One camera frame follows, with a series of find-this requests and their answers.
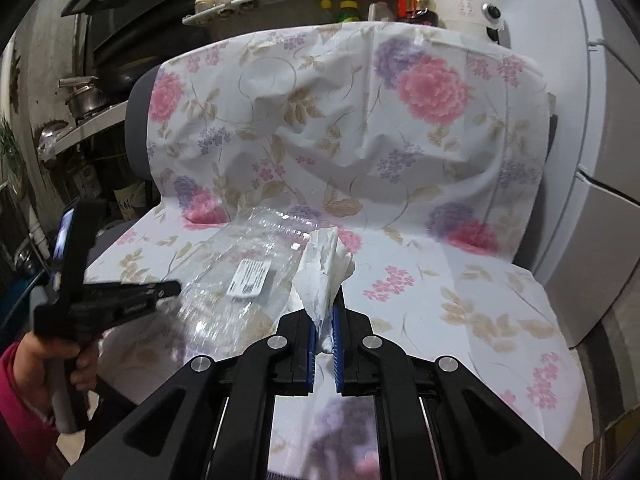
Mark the white plastic bottle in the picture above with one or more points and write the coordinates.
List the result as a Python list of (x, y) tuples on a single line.
[(380, 12)]

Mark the floral cloth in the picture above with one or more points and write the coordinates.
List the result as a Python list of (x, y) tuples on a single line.
[(400, 200)]

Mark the person's left hand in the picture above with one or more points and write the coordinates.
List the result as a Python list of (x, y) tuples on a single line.
[(32, 370)]

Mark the black wok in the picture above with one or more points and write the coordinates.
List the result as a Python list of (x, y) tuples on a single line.
[(125, 75)]

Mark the grey office chair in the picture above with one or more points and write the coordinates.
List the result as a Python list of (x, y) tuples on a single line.
[(137, 125)]

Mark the white refrigerator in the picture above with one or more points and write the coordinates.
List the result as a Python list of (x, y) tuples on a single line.
[(600, 135)]

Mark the wide yellow-capped bottle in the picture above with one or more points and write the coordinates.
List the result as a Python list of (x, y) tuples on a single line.
[(350, 12)]

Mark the steel pot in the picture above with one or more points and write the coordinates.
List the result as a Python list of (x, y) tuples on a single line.
[(87, 100)]

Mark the white electric cooker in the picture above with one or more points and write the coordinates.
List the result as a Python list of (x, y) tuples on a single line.
[(462, 10)]

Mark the white tissue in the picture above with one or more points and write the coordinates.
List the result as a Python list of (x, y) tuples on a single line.
[(322, 265)]

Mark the small yellow-capped bottle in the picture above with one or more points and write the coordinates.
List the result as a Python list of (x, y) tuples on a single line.
[(327, 11)]

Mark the clear plastic bag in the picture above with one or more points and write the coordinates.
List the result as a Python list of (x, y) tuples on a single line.
[(240, 245)]

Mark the person's left forearm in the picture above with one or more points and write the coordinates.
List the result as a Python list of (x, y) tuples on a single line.
[(20, 405)]

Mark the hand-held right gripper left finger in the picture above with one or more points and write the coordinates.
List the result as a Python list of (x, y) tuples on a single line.
[(312, 347)]

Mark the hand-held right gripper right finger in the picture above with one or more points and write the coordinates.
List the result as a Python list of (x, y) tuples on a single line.
[(338, 352)]

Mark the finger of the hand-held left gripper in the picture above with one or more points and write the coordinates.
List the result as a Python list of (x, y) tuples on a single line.
[(167, 289)]

